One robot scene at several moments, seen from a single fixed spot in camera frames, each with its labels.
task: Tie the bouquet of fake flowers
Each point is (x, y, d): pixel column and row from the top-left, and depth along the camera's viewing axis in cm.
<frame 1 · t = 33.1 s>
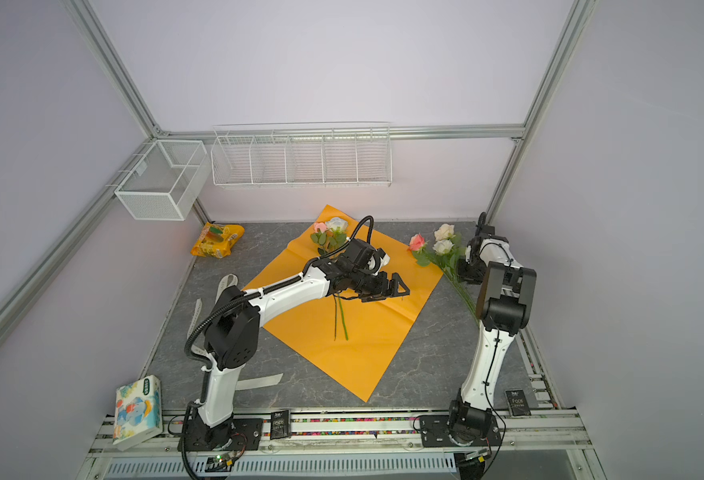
left hand: (399, 299, 82), fingers open
right hand: (469, 281, 102), fingers open
orange wrapping paper sheet: (351, 341, 91), on the table
light pink fake rose: (320, 237, 114), point 4 cm above the table
pale blue fake rose: (334, 239, 114), point 3 cm above the table
cream fake rose: (444, 232, 115), point 4 cm above the table
white fake rose: (444, 248, 110), point 4 cm above the table
yellow snack bag: (216, 240, 111), point 6 cm above the table
cream printed ribbon: (254, 384, 83), on the table

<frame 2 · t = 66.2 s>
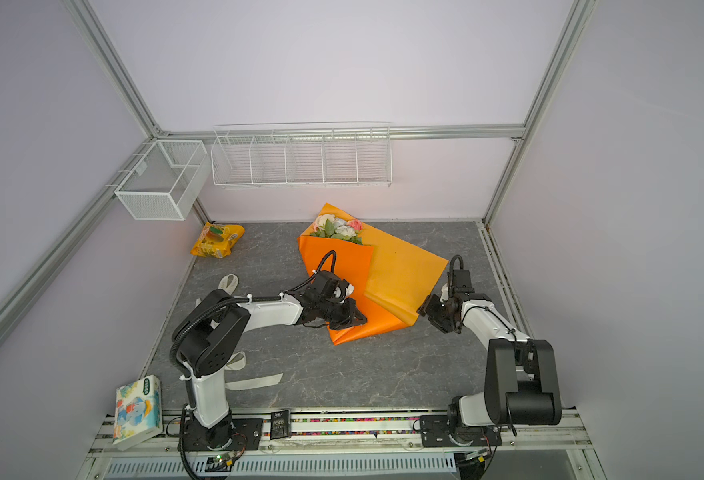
left hand: (367, 324, 88), fingers closed
right hand: (425, 316, 91), fingers open
orange wrapping paper sheet: (391, 279, 105), on the table
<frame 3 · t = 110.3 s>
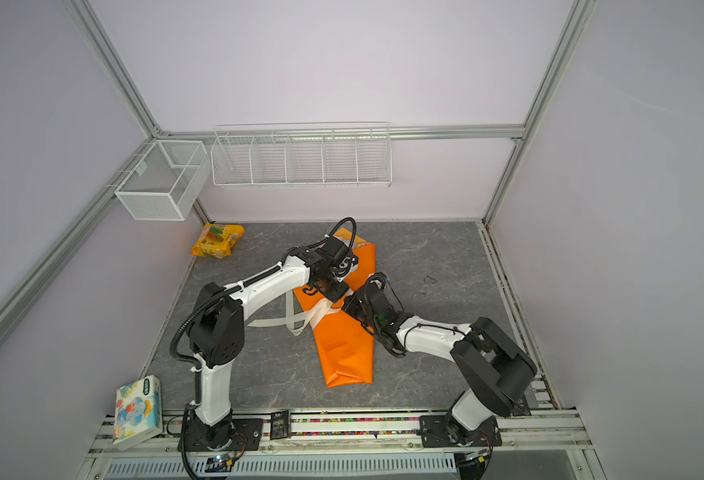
left hand: (337, 294, 90), fingers closed
right hand: (341, 300, 87), fingers closed
orange wrapping paper sheet: (346, 343, 88), point 3 cm above the table
cream printed ribbon: (298, 324, 95), on the table
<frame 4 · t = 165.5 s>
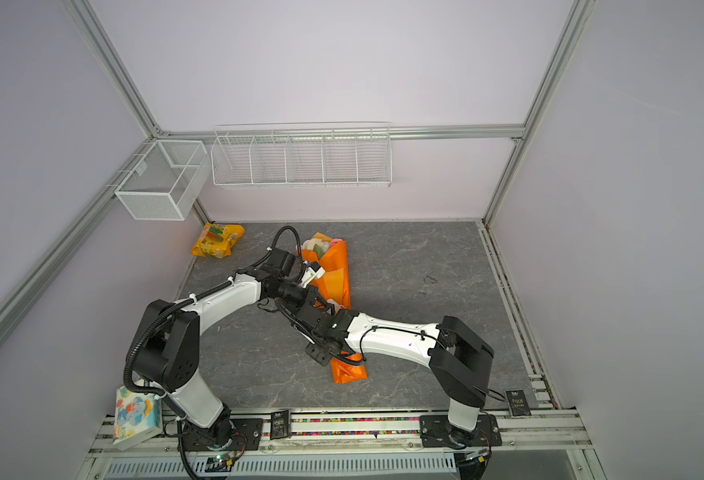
left hand: (328, 311, 84), fingers closed
right hand: (320, 345, 82), fingers open
orange wrapping paper sheet: (333, 284, 96), point 7 cm above the table
